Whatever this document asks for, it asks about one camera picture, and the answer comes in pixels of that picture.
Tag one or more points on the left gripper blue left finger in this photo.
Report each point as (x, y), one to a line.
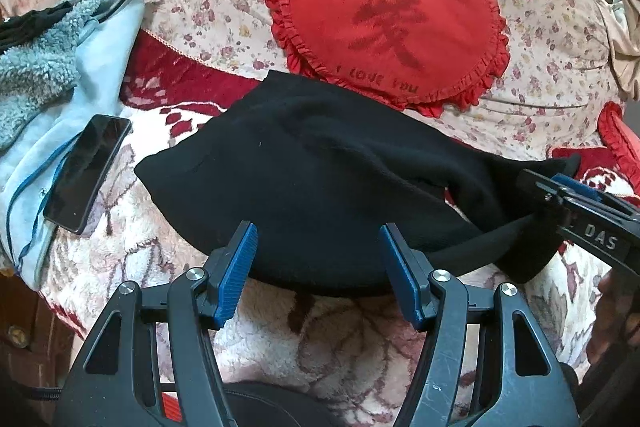
(227, 269)

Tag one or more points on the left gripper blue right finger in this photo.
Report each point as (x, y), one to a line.
(407, 271)

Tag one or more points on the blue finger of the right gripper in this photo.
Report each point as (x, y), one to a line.
(576, 186)

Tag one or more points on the black pants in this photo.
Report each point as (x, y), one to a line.
(319, 169)

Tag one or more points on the right hand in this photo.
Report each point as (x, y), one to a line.
(617, 317)

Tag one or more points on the red white floral blanket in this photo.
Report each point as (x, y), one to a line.
(357, 356)

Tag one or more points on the black smartphone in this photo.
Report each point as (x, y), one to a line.
(83, 171)

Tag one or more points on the red heart-shaped pillow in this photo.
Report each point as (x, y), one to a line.
(406, 54)

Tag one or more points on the light blue fleece jacket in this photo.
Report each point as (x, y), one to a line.
(51, 86)

